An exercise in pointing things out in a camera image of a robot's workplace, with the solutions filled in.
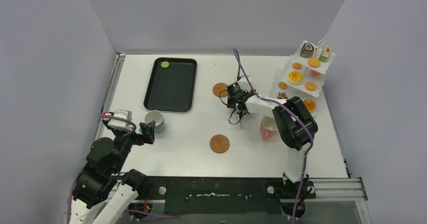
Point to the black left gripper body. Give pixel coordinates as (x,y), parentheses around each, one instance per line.
(126,143)

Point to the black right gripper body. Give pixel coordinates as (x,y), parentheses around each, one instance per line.
(240,105)

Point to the blue patterned ceramic cup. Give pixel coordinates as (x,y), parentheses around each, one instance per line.
(158,118)

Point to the metal serving tongs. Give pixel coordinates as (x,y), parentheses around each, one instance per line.
(242,121)

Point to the pink ceramic cup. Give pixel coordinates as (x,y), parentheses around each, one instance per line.
(268,127)

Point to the brown star cookie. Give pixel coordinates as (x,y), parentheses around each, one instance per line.
(282,95)

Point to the small patterned orange cookie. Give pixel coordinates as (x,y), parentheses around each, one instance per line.
(282,85)

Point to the black serving tray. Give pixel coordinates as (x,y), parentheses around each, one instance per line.
(171,89)

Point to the round wooden coaster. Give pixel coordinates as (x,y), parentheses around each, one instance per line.
(220,90)
(219,143)

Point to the yellow fruit tart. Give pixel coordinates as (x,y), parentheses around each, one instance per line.
(295,77)

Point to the green round macaron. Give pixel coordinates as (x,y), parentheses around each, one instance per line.
(165,64)

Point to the small orange biscuit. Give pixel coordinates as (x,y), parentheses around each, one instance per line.
(296,65)

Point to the plain orange round cookie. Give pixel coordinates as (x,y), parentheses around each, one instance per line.
(310,86)

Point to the pink strawberry cake slice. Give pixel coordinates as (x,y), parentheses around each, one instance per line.
(315,74)

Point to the orange macaron sandwich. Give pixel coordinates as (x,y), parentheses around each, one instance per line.
(313,62)

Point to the chocolate swirl roll cake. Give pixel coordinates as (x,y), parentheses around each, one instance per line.
(307,50)

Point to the green layered cake slice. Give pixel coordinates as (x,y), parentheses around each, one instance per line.
(325,54)

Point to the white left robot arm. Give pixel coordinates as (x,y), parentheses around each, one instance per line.
(98,195)

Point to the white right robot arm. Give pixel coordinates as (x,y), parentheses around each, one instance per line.
(295,124)

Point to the white three-tier dessert stand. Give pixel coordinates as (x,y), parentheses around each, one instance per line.
(304,74)

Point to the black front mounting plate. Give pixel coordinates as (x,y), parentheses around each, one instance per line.
(220,195)

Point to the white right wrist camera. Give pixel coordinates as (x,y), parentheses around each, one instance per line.
(243,83)

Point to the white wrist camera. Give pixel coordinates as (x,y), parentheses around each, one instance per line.
(125,120)
(243,83)

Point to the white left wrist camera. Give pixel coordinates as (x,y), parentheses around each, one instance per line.
(125,120)

